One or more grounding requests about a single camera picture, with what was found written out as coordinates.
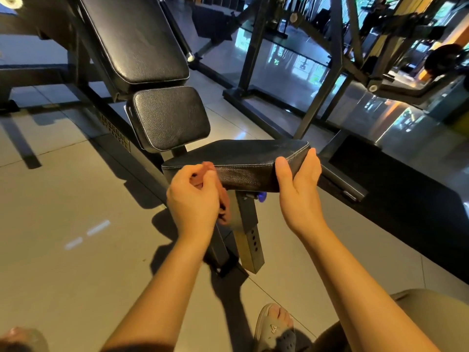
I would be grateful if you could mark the person's left foot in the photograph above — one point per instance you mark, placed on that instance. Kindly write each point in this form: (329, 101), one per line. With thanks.
(20, 339)

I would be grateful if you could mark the large black leather back pad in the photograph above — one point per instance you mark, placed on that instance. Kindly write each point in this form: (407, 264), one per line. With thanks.
(135, 36)

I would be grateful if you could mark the person's foot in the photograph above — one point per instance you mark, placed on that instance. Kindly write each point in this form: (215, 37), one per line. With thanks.
(280, 317)
(20, 339)

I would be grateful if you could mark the person's left thumb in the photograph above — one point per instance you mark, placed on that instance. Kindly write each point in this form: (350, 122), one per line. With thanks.
(210, 185)

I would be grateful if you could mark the person's left hand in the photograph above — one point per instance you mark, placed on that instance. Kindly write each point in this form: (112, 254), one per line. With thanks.
(192, 208)

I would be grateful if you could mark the black rubber floor mat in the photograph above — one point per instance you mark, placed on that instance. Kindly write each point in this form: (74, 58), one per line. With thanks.
(403, 194)

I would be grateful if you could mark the small black leather back pad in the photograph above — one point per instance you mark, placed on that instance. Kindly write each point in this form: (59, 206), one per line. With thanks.
(170, 119)

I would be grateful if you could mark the person's left forearm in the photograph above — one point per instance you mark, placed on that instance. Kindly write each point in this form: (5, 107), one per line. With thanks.
(161, 296)

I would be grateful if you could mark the person's right foot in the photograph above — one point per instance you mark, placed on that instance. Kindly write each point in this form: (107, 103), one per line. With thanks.
(280, 317)

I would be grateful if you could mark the black leather seat pad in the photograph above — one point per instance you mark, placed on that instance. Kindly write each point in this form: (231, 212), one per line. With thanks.
(238, 161)

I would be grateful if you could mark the blue adjustment knob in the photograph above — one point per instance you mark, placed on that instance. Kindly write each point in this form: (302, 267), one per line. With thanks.
(261, 196)

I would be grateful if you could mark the person's right hand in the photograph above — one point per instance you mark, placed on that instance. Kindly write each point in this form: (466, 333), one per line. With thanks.
(300, 205)

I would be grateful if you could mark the black metal bench frame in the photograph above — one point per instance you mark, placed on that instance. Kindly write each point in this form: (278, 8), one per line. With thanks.
(110, 131)

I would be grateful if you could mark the person's right thumb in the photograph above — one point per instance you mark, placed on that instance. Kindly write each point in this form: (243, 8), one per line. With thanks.
(283, 174)

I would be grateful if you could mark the black weight plate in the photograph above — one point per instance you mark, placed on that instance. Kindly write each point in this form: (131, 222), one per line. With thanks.
(443, 59)

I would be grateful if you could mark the person's khaki shorts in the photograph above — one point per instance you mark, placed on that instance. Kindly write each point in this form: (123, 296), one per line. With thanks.
(421, 322)

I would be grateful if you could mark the grey clog sandal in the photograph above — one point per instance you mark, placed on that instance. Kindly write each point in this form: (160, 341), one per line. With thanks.
(273, 335)

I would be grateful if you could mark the black metal gym machine frame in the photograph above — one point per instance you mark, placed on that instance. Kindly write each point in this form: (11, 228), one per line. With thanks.
(329, 65)

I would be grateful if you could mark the reddish brown cleaning cloth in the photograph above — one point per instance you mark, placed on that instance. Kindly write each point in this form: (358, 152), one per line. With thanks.
(224, 203)

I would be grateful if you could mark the metal seat post with holes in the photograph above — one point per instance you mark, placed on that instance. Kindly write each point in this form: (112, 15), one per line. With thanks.
(247, 234)

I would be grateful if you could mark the white round disc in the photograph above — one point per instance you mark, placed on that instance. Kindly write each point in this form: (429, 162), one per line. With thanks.
(10, 1)

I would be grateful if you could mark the person's right forearm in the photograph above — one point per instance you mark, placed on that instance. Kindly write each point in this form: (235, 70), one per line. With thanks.
(359, 293)

